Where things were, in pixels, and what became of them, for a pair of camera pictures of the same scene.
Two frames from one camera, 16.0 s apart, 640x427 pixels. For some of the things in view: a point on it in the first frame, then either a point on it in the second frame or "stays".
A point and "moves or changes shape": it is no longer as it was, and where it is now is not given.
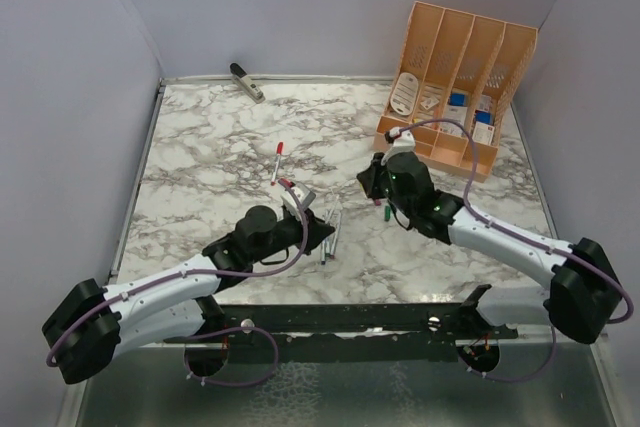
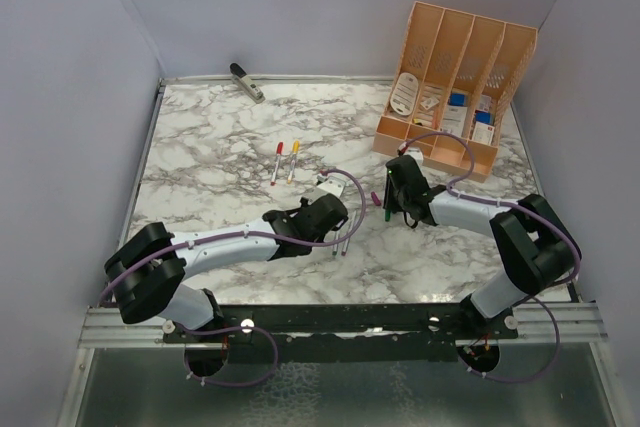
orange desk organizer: [457, 78] stays
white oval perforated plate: [404, 94] stays
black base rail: [350, 333] stays
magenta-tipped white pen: [338, 226] moves or changes shape
